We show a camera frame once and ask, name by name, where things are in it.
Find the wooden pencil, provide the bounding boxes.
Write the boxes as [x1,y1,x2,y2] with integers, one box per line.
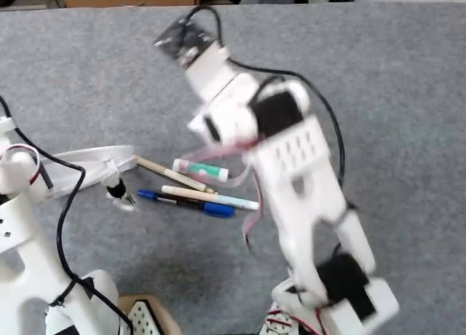
[133,155,218,195]

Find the white pen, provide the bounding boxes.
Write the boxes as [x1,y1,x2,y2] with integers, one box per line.
[161,184,260,211]

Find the white glue stick green label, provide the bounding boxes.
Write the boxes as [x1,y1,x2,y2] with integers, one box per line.
[173,158,230,181]

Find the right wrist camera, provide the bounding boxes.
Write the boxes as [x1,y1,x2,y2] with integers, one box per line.
[152,15,224,68]

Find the blue marker pen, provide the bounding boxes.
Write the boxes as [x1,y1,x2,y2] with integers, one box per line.
[137,189,235,218]

